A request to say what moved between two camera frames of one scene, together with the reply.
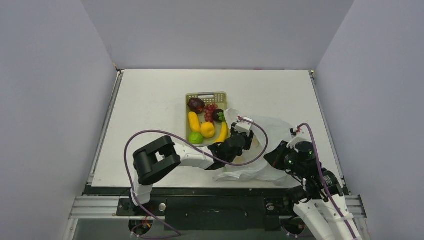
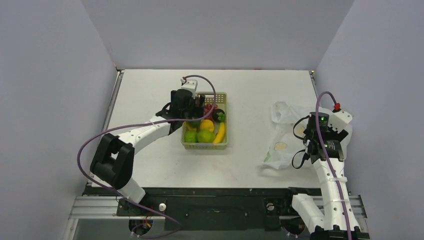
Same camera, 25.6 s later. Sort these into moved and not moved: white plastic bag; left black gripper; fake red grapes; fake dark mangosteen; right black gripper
Moved: white plastic bag; left black gripper; right black gripper
Not moved: fake dark mangosteen; fake red grapes
